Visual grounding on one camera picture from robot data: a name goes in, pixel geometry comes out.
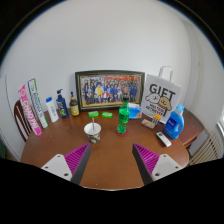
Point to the green plastic soda bottle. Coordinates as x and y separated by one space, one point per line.
124 112

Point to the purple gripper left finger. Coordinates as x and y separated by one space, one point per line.
71 166

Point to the framed group photo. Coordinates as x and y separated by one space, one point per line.
105 89

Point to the rubik's cube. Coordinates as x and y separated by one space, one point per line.
156 119

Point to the left green soap bar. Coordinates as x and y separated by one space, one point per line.
93 114

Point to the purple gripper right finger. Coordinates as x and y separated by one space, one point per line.
152 166

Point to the blue tissue pack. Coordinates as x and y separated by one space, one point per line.
135 111

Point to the white lotion bottle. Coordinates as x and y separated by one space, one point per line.
51 109

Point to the pink toothpaste box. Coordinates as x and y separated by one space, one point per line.
28 111

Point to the small snack packet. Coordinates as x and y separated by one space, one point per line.
148 124

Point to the wooden chair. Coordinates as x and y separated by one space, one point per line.
22 123

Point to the white radiator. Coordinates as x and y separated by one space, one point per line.
211 150

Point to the red round coaster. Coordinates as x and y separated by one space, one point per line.
122 134

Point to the blue detergent bottle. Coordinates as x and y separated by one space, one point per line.
175 123

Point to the dark amber pump bottle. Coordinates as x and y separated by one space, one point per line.
74 106

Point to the paper cup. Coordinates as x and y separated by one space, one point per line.
89 132

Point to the white gift paper bag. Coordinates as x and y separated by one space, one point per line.
160 95

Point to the green white toothpaste box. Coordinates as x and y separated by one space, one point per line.
32 86

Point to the white remote control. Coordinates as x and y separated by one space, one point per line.
164 139

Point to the spoon in cup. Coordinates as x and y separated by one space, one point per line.
93 125

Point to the blue pump bottle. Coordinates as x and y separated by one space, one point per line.
61 103

